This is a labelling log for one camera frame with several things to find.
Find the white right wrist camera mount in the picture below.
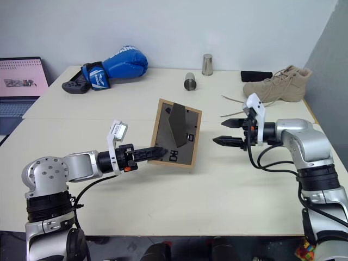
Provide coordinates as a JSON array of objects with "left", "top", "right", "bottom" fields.
[{"left": 242, "top": 92, "right": 266, "bottom": 147}]

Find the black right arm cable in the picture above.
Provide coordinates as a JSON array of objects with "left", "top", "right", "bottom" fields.
[{"left": 245, "top": 135, "right": 300, "bottom": 178}]

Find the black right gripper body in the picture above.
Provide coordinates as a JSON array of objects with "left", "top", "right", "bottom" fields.
[{"left": 241, "top": 114, "right": 258, "bottom": 152}]

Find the wooden picture frame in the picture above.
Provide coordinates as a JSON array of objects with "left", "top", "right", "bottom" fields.
[{"left": 147, "top": 98, "right": 203, "bottom": 170}]

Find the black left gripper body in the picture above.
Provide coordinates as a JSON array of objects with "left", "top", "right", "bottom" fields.
[{"left": 114, "top": 144, "right": 137, "bottom": 173}]

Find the dark rounded shape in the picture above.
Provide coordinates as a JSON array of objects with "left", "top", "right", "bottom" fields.
[
  {"left": 210, "top": 235, "right": 235, "bottom": 261},
  {"left": 143, "top": 241, "right": 172, "bottom": 261}
]

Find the short steel cup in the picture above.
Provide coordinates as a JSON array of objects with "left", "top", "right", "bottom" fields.
[{"left": 183, "top": 71, "right": 197, "bottom": 91}]

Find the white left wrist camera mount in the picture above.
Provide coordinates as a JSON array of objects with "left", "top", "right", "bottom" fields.
[{"left": 106, "top": 119, "right": 129, "bottom": 175}]

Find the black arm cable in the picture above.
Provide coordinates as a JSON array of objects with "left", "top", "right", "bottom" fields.
[
  {"left": 245, "top": 135, "right": 300, "bottom": 178},
  {"left": 71, "top": 173, "right": 121, "bottom": 232}
]

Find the black rolled cloth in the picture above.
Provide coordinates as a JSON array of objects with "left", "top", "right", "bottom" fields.
[{"left": 240, "top": 70, "right": 273, "bottom": 83}]

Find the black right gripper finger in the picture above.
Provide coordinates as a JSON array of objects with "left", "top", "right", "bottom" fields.
[
  {"left": 212, "top": 135, "right": 245, "bottom": 149},
  {"left": 220, "top": 117, "right": 247, "bottom": 129}
]

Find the blue boxing glove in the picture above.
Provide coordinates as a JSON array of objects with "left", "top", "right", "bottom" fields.
[{"left": 81, "top": 44, "right": 149, "bottom": 91}]

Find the tall steel cup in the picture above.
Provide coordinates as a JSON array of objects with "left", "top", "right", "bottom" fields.
[{"left": 201, "top": 53, "right": 214, "bottom": 77}]

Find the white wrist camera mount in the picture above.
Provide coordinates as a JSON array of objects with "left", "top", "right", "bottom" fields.
[
  {"left": 242, "top": 92, "right": 266, "bottom": 147},
  {"left": 106, "top": 119, "right": 129, "bottom": 175}
]

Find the colourful puzzle cube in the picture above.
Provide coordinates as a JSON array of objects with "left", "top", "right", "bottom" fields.
[{"left": 294, "top": 238, "right": 316, "bottom": 261}]

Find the black game controller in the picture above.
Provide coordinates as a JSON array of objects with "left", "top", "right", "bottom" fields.
[{"left": 61, "top": 72, "right": 91, "bottom": 95}]

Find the open laptop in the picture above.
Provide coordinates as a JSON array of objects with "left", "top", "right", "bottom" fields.
[{"left": 0, "top": 56, "right": 50, "bottom": 137}]

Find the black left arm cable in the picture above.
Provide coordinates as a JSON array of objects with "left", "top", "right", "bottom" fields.
[{"left": 71, "top": 173, "right": 121, "bottom": 232}]

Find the tan lace-up boot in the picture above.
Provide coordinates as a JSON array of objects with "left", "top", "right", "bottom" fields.
[{"left": 220, "top": 65, "right": 313, "bottom": 119}]

